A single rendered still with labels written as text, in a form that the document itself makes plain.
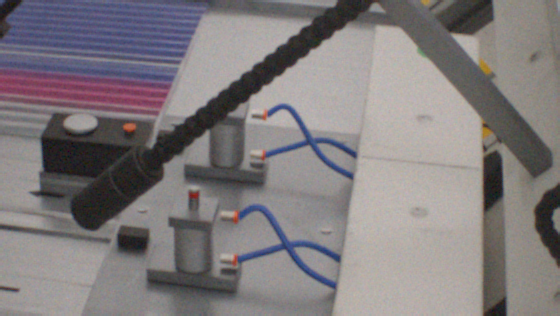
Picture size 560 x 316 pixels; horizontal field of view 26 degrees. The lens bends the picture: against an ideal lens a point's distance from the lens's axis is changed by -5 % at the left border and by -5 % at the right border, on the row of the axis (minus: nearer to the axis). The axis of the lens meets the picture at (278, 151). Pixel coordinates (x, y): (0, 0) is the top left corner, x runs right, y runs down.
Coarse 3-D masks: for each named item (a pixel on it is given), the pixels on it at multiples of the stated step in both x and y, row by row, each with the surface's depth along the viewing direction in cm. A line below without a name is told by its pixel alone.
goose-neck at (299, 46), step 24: (360, 0) 45; (312, 24) 46; (336, 24) 46; (288, 48) 47; (312, 48) 46; (264, 72) 47; (240, 96) 48; (192, 120) 49; (216, 120) 49; (168, 144) 49
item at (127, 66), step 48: (0, 0) 110; (48, 0) 110; (96, 0) 110; (144, 0) 110; (0, 48) 102; (48, 48) 102; (96, 48) 102; (144, 48) 102; (192, 48) 105; (0, 96) 95; (48, 96) 95; (96, 96) 95; (144, 96) 95
